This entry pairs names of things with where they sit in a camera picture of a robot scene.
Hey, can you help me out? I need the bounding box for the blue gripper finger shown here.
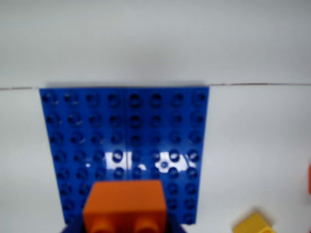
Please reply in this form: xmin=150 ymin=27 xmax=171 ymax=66
xmin=59 ymin=216 xmax=86 ymax=233
xmin=166 ymin=215 xmax=187 ymax=233

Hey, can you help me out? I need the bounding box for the orange 2x2 toy brick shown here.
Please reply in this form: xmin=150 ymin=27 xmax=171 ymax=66
xmin=82 ymin=180 xmax=169 ymax=233

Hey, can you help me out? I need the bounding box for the yellow 2x2 toy brick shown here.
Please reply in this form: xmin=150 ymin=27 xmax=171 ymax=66
xmin=231 ymin=210 xmax=278 ymax=233

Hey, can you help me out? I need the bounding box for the blue 8x8 studded baseplate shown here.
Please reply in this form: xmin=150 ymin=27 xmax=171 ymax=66
xmin=39 ymin=86 xmax=210 ymax=227

